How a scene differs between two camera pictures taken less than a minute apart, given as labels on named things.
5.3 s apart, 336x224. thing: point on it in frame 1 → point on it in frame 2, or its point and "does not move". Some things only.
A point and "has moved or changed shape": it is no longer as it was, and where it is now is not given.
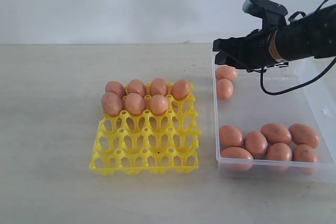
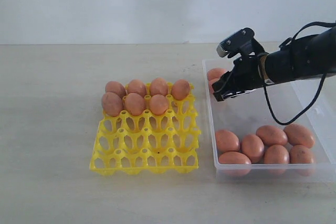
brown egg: (224, 89) has moved or changed shape
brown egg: (112, 103) does not move
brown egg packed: (158, 86) does not move
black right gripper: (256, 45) → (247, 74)
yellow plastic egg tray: (150, 142) does not move
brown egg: (158, 105) does not move
